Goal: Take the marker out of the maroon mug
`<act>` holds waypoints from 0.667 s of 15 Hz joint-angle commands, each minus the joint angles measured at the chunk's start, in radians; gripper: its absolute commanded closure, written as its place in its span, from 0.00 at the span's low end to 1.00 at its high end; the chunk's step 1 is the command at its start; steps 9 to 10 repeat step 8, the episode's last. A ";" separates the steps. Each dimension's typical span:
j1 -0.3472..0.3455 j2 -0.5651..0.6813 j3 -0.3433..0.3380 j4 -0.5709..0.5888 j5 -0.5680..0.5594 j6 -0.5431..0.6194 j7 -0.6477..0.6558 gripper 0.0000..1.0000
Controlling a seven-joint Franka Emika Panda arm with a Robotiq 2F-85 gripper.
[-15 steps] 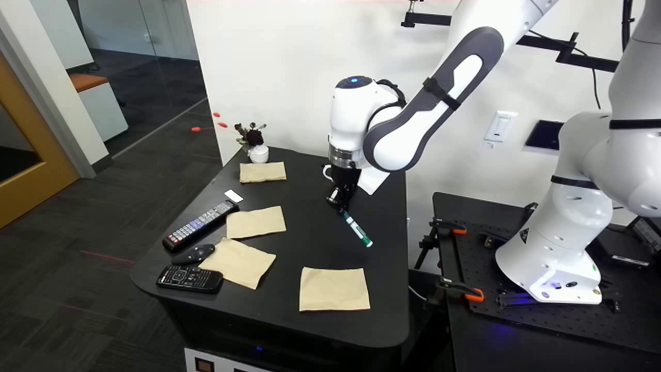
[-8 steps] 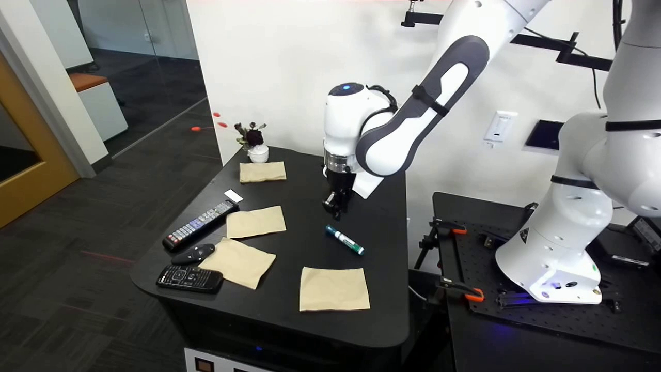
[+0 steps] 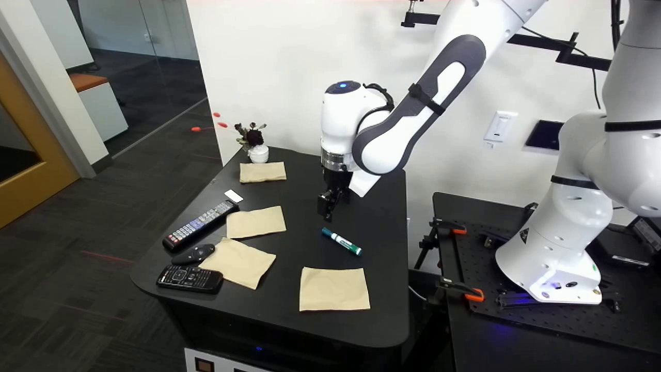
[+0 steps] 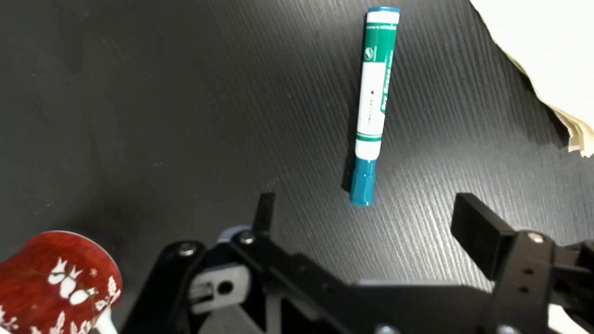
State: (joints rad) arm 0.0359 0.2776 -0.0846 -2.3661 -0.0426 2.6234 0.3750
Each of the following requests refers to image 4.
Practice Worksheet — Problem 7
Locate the beige paper napkin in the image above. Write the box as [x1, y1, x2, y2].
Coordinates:
[467, 0, 594, 159]

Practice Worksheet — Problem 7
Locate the green dry erase marker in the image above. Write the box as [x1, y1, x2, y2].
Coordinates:
[348, 5, 402, 209]

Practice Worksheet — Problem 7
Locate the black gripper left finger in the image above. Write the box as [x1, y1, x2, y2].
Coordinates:
[120, 190, 372, 334]

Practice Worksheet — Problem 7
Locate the maroon mug with white inside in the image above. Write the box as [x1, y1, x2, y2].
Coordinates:
[0, 228, 124, 334]

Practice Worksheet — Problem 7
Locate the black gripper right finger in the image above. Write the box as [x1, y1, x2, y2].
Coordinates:
[448, 190, 594, 334]

